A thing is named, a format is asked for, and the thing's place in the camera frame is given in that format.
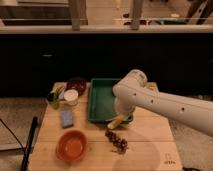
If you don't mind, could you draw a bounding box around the dark red bowl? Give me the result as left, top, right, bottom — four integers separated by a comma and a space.
66, 77, 86, 96

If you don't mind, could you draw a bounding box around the white cup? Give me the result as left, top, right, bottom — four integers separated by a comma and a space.
64, 89, 78, 106

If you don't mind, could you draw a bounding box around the red orange bowl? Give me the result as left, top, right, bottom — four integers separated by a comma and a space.
56, 130, 87, 163

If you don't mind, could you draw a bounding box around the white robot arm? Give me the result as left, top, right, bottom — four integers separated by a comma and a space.
113, 69, 213, 137

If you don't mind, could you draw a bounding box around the green plastic tray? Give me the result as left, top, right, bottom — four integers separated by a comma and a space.
87, 78, 134, 125

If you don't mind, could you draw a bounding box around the yellow banana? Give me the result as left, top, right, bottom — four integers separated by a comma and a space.
107, 117, 119, 130

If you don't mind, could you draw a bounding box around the black cable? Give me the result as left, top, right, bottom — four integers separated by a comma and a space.
0, 118, 26, 151

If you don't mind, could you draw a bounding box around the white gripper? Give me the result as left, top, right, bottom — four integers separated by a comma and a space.
114, 98, 135, 124

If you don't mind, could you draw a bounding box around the dark purple grape bunch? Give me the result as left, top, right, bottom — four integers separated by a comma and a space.
105, 130, 128, 154

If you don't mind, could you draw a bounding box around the black pole stand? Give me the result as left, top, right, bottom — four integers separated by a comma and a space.
20, 117, 38, 171

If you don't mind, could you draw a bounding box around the blue sponge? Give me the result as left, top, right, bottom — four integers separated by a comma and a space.
60, 111, 73, 128

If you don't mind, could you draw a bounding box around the green yellow cup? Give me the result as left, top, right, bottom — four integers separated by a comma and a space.
46, 86, 65, 109

